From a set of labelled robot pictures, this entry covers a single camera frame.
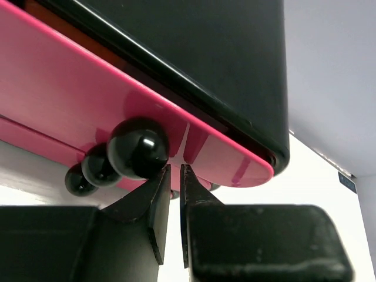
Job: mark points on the black drawer cabinet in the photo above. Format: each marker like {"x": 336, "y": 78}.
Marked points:
{"x": 223, "y": 60}

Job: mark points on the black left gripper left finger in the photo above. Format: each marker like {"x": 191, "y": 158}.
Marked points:
{"x": 122, "y": 242}

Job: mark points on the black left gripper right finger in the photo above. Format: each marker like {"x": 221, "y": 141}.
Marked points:
{"x": 257, "y": 242}

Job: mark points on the pink middle drawer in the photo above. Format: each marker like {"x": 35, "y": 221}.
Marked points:
{"x": 63, "y": 139}

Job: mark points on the pink top drawer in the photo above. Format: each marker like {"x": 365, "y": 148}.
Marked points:
{"x": 44, "y": 72}

